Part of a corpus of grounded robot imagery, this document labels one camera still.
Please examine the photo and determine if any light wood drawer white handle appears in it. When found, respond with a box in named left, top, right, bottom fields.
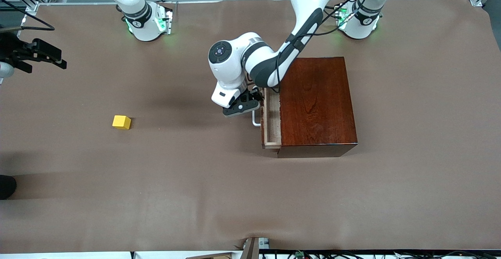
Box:
left=252, top=88, right=282, bottom=149

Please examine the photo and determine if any yellow block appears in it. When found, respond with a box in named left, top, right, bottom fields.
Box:
left=112, top=115, right=132, bottom=130

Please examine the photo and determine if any dark red wooden cabinet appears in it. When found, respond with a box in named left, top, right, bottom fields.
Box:
left=277, top=57, right=359, bottom=158

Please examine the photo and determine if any brown table mat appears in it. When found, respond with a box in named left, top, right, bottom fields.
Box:
left=0, top=0, right=501, bottom=254

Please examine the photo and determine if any black rounded object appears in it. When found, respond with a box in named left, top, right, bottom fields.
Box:
left=0, top=175, right=17, bottom=200

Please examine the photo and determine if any light wooden plank piece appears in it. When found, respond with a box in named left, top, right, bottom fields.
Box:
left=185, top=252, right=232, bottom=259

